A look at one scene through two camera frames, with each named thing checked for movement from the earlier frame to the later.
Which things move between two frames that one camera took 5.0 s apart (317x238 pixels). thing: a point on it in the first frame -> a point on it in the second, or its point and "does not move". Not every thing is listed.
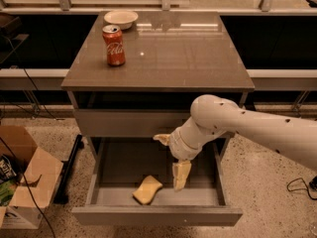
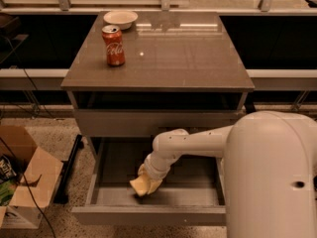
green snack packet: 8,180 does not move
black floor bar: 67,165 does not move
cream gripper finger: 163,138 -> 142,171
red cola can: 113,40 does not move
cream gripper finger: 180,170 -> 154,184
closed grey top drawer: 136,122 does not move
